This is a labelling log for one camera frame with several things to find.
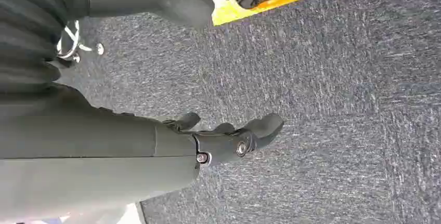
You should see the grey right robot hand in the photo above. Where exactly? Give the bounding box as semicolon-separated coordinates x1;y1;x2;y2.
0;0;285;221

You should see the ribbed grey right arm sleeve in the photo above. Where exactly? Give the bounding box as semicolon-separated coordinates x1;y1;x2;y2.
0;0;88;94

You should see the white cable loop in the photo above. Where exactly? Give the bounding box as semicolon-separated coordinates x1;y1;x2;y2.
56;20;105;64

